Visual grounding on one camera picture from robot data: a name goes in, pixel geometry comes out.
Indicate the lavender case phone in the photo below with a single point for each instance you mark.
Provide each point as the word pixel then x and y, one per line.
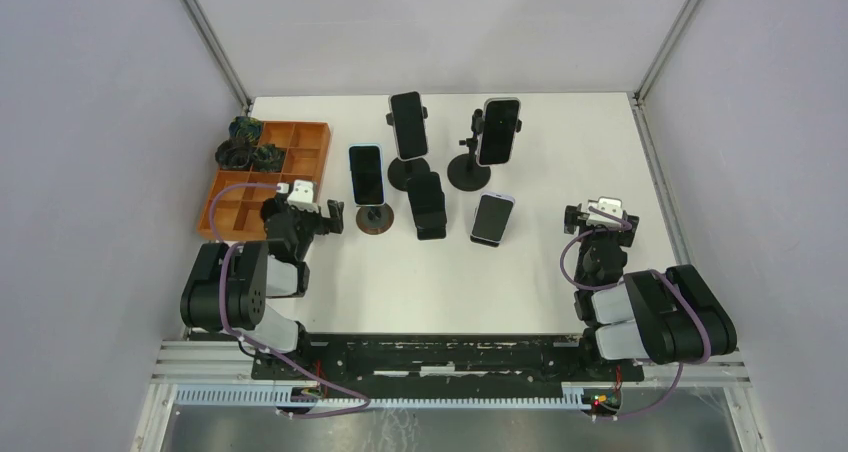
pixel 492 216

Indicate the dark patterned scrunchie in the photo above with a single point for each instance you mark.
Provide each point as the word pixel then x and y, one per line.
pixel 234 154
pixel 268 158
pixel 246 128

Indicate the black pole stand right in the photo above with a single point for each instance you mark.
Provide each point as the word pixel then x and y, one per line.
pixel 463 171

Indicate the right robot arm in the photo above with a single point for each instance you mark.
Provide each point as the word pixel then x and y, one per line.
pixel 664 317

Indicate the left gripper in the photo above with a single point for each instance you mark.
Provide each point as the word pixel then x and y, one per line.
pixel 324 226

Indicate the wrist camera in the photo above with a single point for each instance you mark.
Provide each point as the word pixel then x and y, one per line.
pixel 300 195
pixel 603 211

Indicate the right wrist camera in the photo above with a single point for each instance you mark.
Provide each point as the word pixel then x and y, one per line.
pixel 603 211

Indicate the black pole stand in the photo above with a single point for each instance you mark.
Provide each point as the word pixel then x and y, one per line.
pixel 463 171
pixel 400 171

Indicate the white cable duct strip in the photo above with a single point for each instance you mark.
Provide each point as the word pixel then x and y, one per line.
pixel 290 397

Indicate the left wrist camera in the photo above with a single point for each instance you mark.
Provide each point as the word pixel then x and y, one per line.
pixel 300 195

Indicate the black folding phone stand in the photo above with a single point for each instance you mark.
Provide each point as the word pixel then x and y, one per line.
pixel 431 225

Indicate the blue case phone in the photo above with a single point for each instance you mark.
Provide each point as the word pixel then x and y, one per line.
pixel 365 162

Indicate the dark patterned scrunchie top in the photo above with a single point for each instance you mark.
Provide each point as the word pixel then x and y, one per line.
pixel 246 128

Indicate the white case phone rear right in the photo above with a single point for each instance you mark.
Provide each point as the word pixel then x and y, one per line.
pixel 500 124

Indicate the white case phone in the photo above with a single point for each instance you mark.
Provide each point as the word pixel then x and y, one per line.
pixel 500 124
pixel 408 123

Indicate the brown round base phone stand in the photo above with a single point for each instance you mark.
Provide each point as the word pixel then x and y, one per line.
pixel 374 220

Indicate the black case phone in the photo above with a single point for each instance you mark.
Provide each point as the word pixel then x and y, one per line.
pixel 425 193

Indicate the small black phone stand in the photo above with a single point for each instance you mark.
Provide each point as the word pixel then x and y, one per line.
pixel 483 241

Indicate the dark patterned scrunchie right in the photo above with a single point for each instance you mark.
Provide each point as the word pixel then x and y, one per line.
pixel 268 158

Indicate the white case phone rear left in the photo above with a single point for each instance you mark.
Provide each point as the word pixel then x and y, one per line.
pixel 408 123

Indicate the black pole stand left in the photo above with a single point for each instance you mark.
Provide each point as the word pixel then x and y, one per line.
pixel 400 171

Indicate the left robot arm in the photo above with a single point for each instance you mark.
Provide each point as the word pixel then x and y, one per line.
pixel 258 272

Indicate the black mounting base plate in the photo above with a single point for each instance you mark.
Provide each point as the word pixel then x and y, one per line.
pixel 416 366

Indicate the dark patterned scrunchie left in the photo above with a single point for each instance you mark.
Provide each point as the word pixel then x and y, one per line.
pixel 234 154

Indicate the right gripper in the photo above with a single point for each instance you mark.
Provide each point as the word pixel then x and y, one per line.
pixel 573 218

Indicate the orange compartment tray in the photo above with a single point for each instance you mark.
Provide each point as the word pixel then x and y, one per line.
pixel 232 208

